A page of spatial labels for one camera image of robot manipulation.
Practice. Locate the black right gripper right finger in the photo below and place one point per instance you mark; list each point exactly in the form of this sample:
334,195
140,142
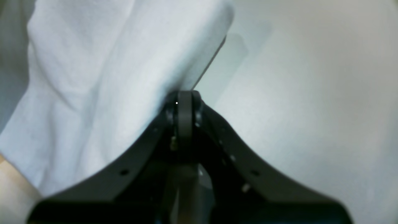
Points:
247,189

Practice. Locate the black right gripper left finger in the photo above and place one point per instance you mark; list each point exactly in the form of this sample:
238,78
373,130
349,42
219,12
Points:
131,190

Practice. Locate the white t-shirt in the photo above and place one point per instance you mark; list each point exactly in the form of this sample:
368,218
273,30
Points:
82,79

